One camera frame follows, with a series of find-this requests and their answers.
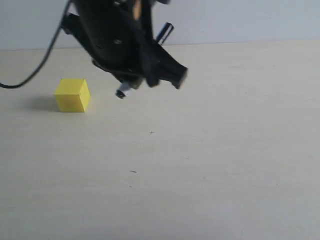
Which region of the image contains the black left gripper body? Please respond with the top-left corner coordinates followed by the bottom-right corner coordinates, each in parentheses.
top-left (62, 0), bottom-right (153, 84)

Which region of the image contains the black and white marker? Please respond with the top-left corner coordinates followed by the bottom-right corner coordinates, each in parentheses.
top-left (113, 22), bottom-right (175, 99)

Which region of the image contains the yellow cube block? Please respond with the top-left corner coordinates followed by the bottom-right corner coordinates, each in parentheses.
top-left (54, 78), bottom-right (91, 113)

